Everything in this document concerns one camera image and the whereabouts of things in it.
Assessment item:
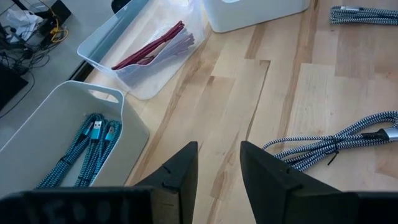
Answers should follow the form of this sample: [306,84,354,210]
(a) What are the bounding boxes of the yellow cables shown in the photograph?
[49,17,70,44]

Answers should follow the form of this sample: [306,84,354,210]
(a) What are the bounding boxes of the white plastic bin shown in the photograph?
[203,0,312,34]
[0,80,150,200]

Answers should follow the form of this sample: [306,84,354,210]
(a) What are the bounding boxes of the teal utensil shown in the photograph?
[73,119,109,188]

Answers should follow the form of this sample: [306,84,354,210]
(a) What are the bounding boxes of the white crumpled bag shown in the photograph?
[6,8,44,43]

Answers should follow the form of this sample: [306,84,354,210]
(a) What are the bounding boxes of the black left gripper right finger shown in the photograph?
[239,140,359,224]

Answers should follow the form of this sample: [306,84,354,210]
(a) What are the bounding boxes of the teal braided USB cable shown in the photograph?
[36,112,105,190]
[90,120,123,175]

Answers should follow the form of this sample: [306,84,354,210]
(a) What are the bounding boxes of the black floor cables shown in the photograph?
[0,30,50,75]

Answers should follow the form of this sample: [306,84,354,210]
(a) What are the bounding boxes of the purple utensil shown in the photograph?
[136,32,196,68]

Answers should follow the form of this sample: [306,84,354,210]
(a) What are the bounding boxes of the grey braided USB cable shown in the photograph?
[262,111,398,173]
[329,5,398,26]

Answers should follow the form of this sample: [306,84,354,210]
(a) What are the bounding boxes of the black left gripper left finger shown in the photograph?
[136,141,199,224]

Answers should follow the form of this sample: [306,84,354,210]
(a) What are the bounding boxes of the clear plastic bin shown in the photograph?
[76,0,206,101]

